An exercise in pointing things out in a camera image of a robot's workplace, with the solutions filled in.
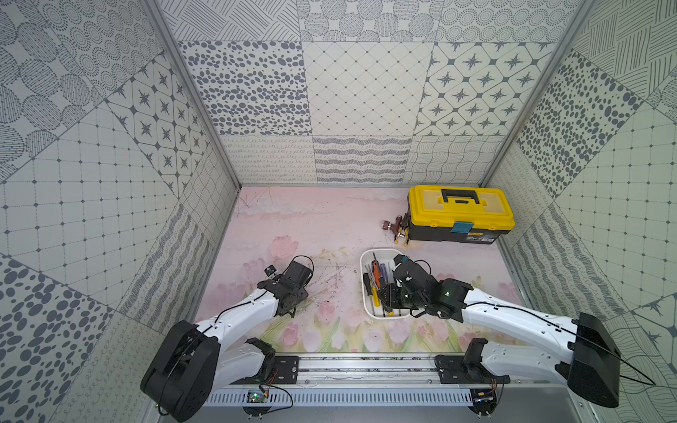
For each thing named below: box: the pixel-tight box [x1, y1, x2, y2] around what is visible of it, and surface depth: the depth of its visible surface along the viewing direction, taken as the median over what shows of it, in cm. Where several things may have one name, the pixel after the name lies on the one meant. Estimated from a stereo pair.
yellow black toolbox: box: [407, 185, 516, 245], surface depth 93 cm
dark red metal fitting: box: [381, 215, 402, 239], surface depth 106 cm
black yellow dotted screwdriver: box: [363, 273, 372, 297], surface depth 92 cm
